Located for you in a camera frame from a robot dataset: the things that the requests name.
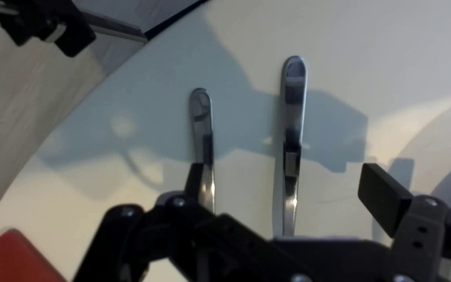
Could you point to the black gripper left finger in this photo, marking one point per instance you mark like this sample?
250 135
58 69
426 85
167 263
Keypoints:
183 244

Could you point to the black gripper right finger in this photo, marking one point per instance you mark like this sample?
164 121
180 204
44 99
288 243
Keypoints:
413 229

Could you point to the silver spoon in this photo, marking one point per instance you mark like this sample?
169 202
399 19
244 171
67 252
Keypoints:
202 125

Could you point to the silver fork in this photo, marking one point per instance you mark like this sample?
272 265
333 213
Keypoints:
291 103

